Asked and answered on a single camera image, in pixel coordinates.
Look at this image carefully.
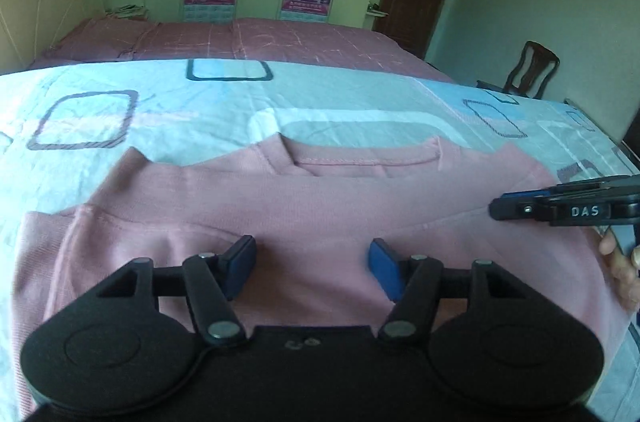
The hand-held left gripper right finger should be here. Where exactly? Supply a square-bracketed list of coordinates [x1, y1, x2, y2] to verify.
[368, 239, 532, 346]

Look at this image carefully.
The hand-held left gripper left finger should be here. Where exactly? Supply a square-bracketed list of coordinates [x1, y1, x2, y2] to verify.
[95, 236, 258, 347]

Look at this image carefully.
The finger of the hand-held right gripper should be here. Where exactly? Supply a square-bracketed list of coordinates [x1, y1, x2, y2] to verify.
[489, 186, 552, 223]
[547, 174, 640, 199]

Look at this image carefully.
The pink sweatshirt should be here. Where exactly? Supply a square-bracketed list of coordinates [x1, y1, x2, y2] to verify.
[15, 134, 637, 405]

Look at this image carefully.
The person's right hand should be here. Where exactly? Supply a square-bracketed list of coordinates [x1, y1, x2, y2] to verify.
[599, 233, 640, 309]

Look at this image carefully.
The brown wooden chair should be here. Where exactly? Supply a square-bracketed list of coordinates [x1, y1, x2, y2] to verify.
[475, 41, 561, 99]

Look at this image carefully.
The printed light blue bedsheet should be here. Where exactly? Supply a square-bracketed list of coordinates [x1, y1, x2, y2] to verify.
[0, 58, 640, 422]

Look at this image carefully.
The pink bed cover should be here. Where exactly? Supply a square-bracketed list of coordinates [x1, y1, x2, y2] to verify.
[25, 16, 457, 84]

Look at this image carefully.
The stack of papers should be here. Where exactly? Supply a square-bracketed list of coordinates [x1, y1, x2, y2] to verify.
[104, 4, 149, 20]

